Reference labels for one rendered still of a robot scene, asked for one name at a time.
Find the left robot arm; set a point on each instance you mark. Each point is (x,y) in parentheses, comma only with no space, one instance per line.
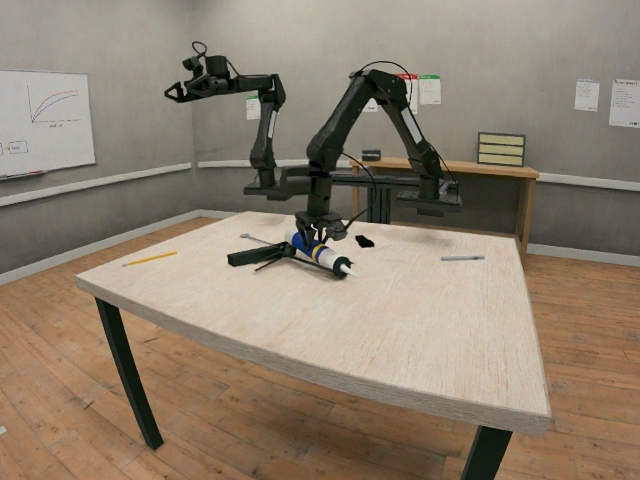
(297,180)

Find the white and blue sealant cartridge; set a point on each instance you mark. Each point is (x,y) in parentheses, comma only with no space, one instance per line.
(319,252)

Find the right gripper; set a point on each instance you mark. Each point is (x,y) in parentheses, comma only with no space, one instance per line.
(194,87)

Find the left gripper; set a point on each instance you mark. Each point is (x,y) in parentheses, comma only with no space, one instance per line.
(318,215)

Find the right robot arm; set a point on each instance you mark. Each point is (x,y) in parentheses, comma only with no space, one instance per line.
(261,155)

